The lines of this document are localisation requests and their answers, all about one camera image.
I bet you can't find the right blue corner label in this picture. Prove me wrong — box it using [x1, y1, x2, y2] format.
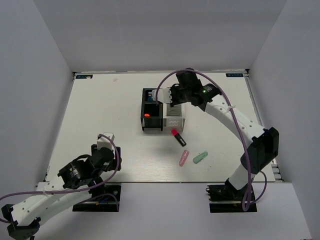
[225, 73, 244, 78]

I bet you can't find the pink correction tape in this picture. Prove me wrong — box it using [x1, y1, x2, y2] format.
[178, 150, 190, 167]

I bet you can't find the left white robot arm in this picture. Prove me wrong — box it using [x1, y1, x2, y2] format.
[1, 144, 122, 240]

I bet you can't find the green correction tape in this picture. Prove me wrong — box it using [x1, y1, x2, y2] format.
[192, 151, 208, 164]

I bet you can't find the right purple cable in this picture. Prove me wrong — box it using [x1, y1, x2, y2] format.
[155, 68, 267, 211]

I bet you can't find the red cap black highlighter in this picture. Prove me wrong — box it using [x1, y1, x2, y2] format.
[171, 128, 187, 147]

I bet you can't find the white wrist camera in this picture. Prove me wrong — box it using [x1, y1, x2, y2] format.
[97, 132, 115, 150]
[152, 87, 173, 104]

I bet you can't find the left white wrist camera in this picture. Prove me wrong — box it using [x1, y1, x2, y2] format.
[97, 132, 115, 150]

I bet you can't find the blue corner label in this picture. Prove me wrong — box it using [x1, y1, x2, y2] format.
[225, 73, 244, 78]
[75, 74, 93, 79]

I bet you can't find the left blue corner label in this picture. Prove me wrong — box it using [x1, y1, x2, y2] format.
[75, 74, 93, 79]

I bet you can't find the blue ink jar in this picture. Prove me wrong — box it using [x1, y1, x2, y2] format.
[146, 95, 155, 103]

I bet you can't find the white slotted organizer box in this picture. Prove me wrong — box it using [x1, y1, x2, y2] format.
[163, 103, 186, 132]

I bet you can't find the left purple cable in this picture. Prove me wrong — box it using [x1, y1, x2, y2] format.
[0, 134, 120, 224]

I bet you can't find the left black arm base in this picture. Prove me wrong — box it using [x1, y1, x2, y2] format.
[72, 184, 122, 213]

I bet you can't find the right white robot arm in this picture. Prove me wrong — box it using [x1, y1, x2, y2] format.
[152, 68, 279, 201]

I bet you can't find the purple cable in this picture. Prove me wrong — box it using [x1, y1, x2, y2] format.
[0, 134, 120, 224]
[155, 68, 267, 211]

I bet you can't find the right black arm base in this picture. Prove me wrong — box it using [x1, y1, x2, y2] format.
[205, 184, 245, 214]

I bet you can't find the black slotted organizer box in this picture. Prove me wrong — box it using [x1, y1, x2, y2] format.
[140, 88, 163, 131]

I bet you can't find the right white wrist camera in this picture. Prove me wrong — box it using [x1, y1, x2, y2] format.
[152, 87, 173, 104]

